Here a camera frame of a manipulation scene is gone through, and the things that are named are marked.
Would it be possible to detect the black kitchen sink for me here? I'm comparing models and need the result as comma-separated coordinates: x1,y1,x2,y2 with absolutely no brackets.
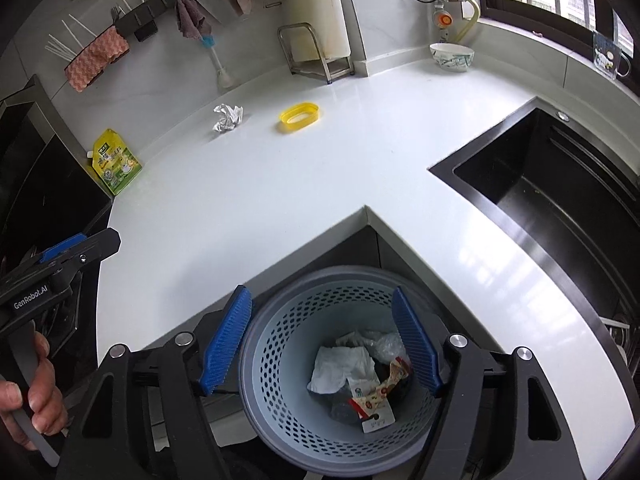
427,95,640,376

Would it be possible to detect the person's left hand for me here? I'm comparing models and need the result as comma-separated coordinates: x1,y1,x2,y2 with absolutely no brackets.
0,332,69,451

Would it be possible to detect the white paper tissue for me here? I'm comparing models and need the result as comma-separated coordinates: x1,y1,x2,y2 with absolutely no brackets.
306,342,376,396

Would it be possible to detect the yellow oval plastic lid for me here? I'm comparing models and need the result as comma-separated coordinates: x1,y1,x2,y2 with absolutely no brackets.
278,101,322,133

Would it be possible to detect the grey perforated waste basket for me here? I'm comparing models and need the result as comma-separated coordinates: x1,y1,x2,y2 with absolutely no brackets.
237,267,453,477

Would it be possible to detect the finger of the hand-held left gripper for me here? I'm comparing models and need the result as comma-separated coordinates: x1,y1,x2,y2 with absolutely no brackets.
50,227,122,272
39,233,87,264

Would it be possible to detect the white patterned ceramic bowl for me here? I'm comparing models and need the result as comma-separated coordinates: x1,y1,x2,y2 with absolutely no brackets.
429,42,475,73

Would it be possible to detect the blue and white bottle brush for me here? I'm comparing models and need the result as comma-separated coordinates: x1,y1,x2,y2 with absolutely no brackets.
197,30,236,92

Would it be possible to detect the yellow green spout pouch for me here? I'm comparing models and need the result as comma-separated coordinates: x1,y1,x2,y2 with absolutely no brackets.
92,128,143,197

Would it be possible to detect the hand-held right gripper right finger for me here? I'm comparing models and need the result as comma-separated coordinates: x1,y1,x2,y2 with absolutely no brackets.
391,286,586,480

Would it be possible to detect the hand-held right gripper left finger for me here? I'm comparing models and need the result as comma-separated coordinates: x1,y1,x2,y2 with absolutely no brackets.
55,285,253,480

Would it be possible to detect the metal board rack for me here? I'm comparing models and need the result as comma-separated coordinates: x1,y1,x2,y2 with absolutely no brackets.
277,22,355,85

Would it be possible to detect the clear cartoon print mug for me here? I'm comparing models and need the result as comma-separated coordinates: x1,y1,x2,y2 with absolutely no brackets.
592,30,632,81

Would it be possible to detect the cream gas hose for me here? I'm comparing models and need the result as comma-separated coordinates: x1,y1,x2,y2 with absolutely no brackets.
450,0,482,43

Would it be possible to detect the black stove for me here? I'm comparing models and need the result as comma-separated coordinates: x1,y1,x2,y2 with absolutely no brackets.
0,75,113,386

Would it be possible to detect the clear plastic bag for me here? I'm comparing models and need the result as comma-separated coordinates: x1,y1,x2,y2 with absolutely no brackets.
336,329,406,366

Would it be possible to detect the purple hanging cloth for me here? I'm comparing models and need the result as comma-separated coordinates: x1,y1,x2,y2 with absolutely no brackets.
175,0,207,41

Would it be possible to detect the red and white snack packet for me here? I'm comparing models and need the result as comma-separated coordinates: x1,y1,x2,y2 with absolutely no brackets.
347,355,413,433

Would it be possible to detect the crumpled white wrapper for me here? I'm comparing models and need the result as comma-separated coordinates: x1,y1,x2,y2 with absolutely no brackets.
212,104,244,133

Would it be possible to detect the pink wavy dishcloth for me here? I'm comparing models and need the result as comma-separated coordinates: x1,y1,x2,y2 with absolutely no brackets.
65,27,131,93

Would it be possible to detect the gas valve with round gauge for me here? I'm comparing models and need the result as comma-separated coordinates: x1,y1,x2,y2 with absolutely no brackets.
417,0,466,43

